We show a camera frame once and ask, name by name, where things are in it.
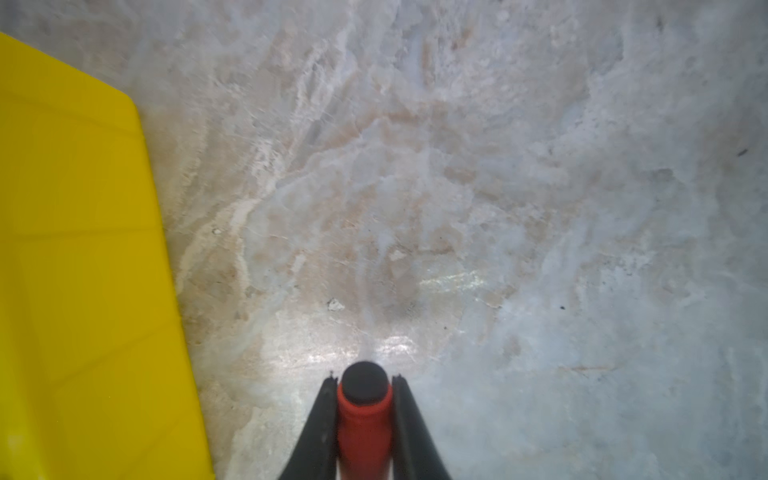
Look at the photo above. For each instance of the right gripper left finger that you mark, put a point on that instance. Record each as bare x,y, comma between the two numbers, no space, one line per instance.
315,453

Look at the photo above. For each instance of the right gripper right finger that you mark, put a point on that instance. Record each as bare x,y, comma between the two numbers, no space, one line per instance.
415,456

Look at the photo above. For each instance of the red black screwdriver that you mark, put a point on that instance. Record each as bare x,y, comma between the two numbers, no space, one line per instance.
364,429

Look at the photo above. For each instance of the yellow plastic bin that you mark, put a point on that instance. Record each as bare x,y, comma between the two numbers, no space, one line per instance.
96,381

